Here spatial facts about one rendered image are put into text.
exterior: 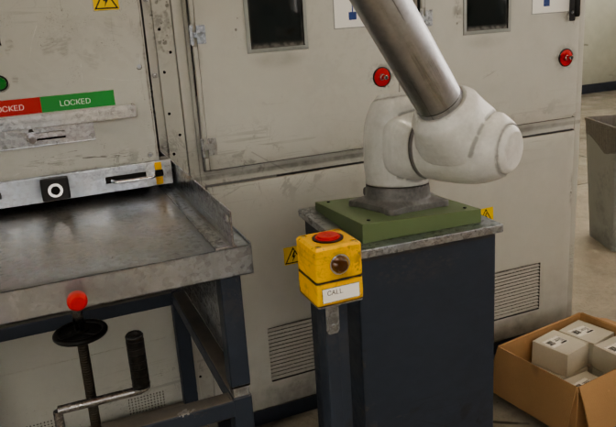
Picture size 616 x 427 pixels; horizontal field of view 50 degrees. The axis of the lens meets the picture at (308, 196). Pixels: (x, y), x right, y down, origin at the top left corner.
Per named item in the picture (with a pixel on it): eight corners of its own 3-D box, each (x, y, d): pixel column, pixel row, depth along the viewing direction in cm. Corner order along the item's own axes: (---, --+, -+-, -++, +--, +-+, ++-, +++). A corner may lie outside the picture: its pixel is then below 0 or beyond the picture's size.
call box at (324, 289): (364, 300, 105) (361, 239, 103) (318, 311, 102) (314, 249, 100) (342, 283, 113) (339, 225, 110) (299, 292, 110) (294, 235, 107)
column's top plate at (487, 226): (423, 195, 187) (423, 188, 187) (503, 232, 153) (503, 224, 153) (298, 215, 176) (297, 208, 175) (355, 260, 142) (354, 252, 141)
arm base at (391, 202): (394, 193, 178) (393, 172, 177) (451, 205, 160) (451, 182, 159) (337, 202, 169) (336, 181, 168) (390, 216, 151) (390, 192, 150)
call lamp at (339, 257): (354, 275, 102) (353, 254, 101) (334, 279, 101) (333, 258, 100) (349, 271, 103) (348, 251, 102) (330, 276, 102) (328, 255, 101)
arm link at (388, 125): (394, 175, 173) (391, 90, 169) (451, 180, 160) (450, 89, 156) (350, 184, 163) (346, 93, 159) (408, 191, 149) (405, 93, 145)
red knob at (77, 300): (89, 311, 107) (86, 292, 107) (69, 315, 106) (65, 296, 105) (87, 301, 111) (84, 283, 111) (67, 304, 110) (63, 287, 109)
